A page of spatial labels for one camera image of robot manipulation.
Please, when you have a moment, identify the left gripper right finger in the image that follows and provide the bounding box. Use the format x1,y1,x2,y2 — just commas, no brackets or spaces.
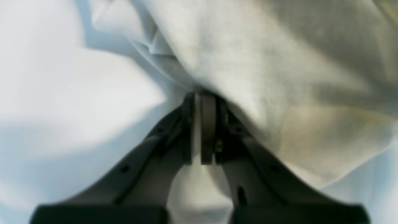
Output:
201,93,370,224

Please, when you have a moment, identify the white printed T-shirt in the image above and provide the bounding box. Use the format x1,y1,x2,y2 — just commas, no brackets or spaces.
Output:
75,0,398,224

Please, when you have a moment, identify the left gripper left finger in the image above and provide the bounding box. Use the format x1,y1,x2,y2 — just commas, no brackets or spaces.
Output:
30,93,195,224

